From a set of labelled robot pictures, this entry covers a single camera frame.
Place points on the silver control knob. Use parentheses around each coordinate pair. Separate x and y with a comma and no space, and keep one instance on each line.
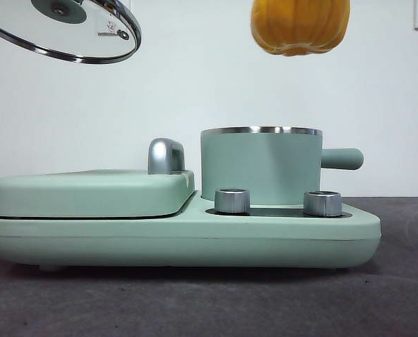
(231,201)
(322,203)

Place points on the pale green breakfast machine base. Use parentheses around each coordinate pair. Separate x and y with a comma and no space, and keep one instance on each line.
(195,242)

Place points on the glass lid with green knob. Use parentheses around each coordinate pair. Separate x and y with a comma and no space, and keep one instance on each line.
(37,31)

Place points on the pale green steamer pot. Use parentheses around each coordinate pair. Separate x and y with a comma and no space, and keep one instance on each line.
(258,165)

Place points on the orange pumpkin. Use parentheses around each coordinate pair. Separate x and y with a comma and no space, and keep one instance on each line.
(300,24)

